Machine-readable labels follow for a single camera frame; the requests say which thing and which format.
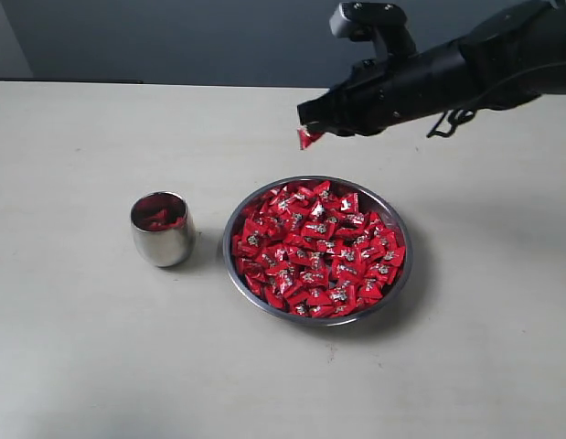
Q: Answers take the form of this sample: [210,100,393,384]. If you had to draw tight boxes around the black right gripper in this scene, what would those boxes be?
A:
[297,39,470,136]

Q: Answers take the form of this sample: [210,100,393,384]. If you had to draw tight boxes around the stainless steel cup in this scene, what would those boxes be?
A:
[130,191,197,268]

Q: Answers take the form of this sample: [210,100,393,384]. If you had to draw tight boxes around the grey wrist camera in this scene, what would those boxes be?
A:
[329,2,407,41]

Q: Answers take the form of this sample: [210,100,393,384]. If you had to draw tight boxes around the stainless steel bowl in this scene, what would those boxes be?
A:
[221,176,412,327]

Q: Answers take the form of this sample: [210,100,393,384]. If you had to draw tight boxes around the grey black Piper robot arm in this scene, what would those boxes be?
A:
[297,1,566,138]

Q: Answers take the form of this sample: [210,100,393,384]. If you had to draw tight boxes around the red candy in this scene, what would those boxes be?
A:
[297,127,324,150]
[138,208,185,232]

